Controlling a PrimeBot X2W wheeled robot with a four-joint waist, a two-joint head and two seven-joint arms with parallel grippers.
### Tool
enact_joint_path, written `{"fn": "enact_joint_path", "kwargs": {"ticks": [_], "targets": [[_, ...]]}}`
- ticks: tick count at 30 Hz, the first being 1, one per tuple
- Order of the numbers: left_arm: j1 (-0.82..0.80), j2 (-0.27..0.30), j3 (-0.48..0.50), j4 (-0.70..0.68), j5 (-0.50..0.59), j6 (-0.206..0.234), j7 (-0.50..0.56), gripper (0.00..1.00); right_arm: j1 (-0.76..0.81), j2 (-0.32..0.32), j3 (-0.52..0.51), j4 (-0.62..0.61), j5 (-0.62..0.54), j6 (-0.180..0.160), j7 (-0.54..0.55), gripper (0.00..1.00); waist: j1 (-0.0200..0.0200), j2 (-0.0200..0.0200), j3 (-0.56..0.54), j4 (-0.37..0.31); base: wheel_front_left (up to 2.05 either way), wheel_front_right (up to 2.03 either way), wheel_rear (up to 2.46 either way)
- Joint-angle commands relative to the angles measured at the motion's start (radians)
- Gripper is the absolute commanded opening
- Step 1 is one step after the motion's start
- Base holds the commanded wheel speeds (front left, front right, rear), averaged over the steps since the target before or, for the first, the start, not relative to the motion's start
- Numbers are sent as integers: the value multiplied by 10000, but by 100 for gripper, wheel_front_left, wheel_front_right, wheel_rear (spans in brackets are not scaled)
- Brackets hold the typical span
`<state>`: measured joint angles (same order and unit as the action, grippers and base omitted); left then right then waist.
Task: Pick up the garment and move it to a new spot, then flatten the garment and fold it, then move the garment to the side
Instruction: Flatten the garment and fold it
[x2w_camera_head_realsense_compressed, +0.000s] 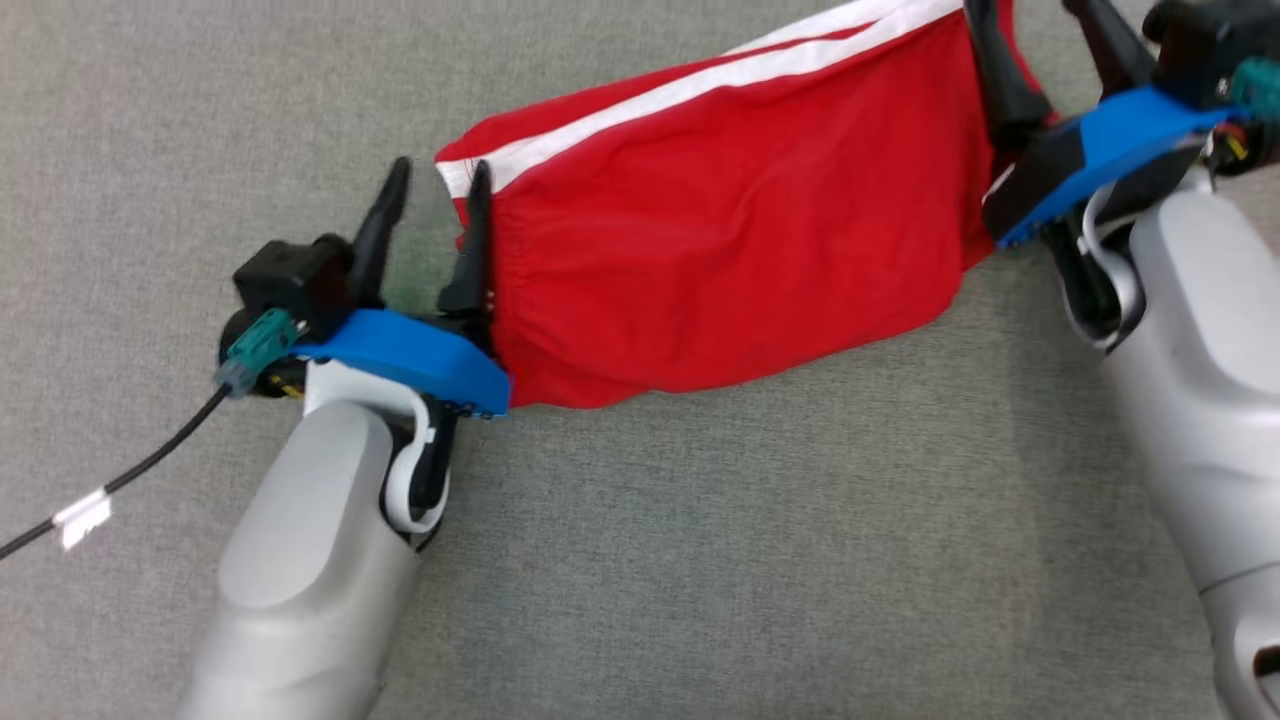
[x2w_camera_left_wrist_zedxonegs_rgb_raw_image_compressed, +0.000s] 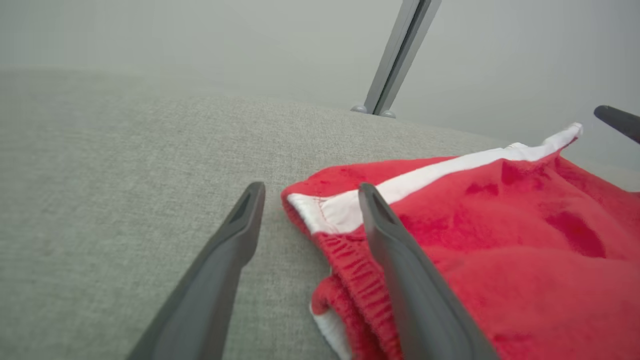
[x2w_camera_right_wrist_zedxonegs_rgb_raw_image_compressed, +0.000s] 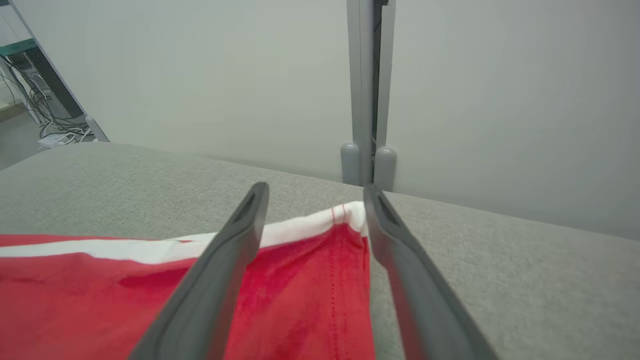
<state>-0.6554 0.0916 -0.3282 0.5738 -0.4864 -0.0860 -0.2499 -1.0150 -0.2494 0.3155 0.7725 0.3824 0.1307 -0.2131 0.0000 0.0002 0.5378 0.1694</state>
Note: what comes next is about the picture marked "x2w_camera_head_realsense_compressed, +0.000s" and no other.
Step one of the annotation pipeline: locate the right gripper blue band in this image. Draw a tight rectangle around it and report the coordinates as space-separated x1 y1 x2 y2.
964 0 1280 253

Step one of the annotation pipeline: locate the red white basketball jersey shirt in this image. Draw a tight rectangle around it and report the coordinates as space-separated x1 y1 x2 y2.
434 0 1063 412

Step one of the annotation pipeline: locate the left black cable teal plug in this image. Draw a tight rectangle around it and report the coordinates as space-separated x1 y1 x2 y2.
0 306 303 562

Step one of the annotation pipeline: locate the black cable teal plug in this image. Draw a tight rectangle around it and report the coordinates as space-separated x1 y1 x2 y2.
0 306 303 562
1210 56 1280 161

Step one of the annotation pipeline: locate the right black cable teal plug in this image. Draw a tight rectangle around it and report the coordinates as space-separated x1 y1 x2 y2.
1210 56 1280 161

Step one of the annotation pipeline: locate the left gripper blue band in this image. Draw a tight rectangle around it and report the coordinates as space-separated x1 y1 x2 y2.
217 156 513 419

